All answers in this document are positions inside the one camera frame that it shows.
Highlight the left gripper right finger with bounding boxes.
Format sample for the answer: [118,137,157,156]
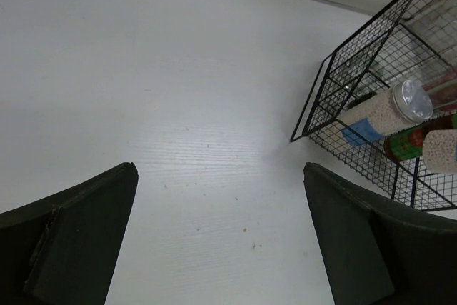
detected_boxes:
[303,163,456,304]

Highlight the clear square glass bottle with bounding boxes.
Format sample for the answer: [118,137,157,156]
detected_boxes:
[401,0,456,56]

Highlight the black-capped dark sauce bottle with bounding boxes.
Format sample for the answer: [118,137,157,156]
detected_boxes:
[423,69,456,112]

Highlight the black wire rack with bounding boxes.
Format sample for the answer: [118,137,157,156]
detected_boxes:
[291,0,456,211]

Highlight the silver-lid salt shaker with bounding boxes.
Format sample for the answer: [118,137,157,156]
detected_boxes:
[338,80,433,147]
[422,129,456,174]

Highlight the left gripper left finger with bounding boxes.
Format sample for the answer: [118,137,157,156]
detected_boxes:
[1,162,139,304]

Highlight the green-label brown sauce bottle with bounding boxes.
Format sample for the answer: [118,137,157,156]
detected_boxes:
[383,114,456,163]

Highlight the gold-capped oil dispenser bottle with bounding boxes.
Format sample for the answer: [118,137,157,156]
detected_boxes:
[343,61,388,110]

